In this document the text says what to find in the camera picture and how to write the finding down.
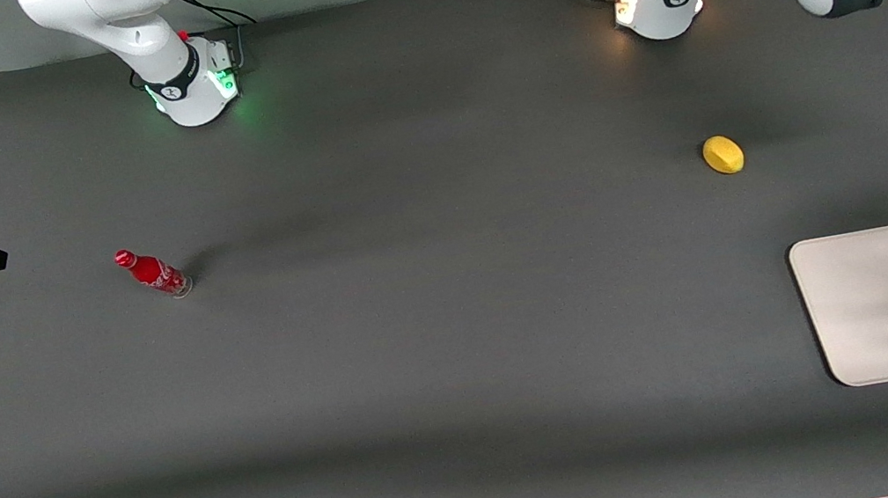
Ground red cola bottle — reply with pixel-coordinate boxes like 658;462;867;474
113;239;195;308

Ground dark grey table mat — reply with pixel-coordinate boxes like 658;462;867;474
0;0;888;498

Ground yellow lemon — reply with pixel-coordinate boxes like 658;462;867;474
700;132;748;179

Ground black cables at right arm base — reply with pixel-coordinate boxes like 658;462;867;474
117;0;265;92

